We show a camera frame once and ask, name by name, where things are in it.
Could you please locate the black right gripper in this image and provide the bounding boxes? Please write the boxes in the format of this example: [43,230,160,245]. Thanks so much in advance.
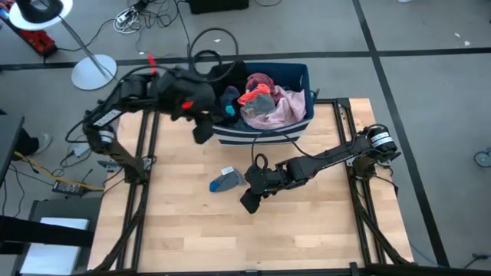
[239,155,292,215]

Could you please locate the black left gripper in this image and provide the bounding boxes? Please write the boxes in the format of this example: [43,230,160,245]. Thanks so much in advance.
[151,65,226,145]

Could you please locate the grey-blue sock white label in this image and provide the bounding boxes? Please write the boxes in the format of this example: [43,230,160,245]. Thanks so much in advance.
[208,166,247,193]

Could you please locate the black garment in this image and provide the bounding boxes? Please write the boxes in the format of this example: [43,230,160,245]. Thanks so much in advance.
[209,61,249,101]

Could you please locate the dark grey small cloth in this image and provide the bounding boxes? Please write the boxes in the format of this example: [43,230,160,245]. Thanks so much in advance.
[240,94,276,119]

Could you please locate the orange-red small garment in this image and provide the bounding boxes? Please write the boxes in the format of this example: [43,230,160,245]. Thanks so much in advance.
[236,83,272,107]

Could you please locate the maroon garment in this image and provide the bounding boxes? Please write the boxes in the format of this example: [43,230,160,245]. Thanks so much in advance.
[244,71,278,95]

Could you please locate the pale pink garment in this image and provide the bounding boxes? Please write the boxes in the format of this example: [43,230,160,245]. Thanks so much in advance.
[244,84,308,130]

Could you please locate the blue fabric bin white stripes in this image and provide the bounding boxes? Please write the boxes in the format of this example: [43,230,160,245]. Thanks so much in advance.
[209,61,316,146]

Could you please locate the white floor lamp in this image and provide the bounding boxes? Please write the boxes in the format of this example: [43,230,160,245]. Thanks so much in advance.
[8,0,118,91]

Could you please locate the white power adapter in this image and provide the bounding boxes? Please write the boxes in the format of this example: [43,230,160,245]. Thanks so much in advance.
[70,141,92,158]

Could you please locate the black box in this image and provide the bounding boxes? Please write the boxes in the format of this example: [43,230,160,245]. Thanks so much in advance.
[187,0,250,15]

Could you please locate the white power strip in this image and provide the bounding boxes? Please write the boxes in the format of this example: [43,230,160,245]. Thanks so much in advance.
[113,7,143,35]

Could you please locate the black power adapter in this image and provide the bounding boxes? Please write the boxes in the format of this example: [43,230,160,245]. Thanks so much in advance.
[51,179,86,197]

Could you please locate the person's white shoe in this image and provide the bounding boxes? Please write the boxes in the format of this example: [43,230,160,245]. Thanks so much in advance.
[35,133,53,155]

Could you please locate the grey cabinet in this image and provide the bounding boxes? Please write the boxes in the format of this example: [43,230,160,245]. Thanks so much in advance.
[13,198,103,276]

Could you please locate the person's leg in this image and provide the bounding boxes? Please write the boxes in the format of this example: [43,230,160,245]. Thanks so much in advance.
[14,127,40,157]

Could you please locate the red tool case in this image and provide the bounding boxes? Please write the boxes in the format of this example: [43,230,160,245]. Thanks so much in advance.
[18,28,59,58]

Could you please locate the black bar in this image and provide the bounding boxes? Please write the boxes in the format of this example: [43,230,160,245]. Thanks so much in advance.
[0,215,96,248]

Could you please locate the dark desk top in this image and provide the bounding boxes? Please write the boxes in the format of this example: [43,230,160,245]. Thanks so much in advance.
[0,113,26,189]

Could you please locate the white panel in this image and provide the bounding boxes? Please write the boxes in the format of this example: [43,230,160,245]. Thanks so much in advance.
[19,217,91,275]

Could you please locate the grey caster wheel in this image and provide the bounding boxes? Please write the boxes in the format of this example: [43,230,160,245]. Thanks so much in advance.
[473,147,491,169]

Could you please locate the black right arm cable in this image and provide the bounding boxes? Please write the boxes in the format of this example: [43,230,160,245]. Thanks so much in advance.
[250,129,360,172]

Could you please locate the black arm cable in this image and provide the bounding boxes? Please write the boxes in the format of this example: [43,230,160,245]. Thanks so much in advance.
[250,129,360,172]
[186,26,240,84]

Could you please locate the black coiled cable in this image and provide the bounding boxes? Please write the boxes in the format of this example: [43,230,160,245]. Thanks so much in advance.
[191,49,222,79]

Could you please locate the red cable tie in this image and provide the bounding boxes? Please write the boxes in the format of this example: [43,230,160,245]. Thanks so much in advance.
[147,52,159,77]

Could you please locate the long black floor cable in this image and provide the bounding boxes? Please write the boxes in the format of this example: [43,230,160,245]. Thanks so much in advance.
[174,0,196,70]

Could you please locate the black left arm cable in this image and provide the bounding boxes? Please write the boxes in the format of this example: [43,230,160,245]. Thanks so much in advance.
[186,26,240,84]

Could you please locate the black aluminium table frame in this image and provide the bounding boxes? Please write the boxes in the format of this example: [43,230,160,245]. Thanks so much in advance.
[87,97,414,276]

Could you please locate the black clamp handle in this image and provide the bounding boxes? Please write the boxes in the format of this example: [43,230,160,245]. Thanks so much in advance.
[377,151,403,166]

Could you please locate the yellow cable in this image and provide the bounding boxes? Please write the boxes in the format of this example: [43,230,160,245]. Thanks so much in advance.
[14,149,105,192]

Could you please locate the thin blue floor cable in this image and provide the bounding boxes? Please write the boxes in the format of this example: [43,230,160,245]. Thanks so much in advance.
[408,241,442,268]

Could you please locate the black plug with cable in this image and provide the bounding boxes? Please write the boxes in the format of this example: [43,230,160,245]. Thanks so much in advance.
[463,252,491,270]

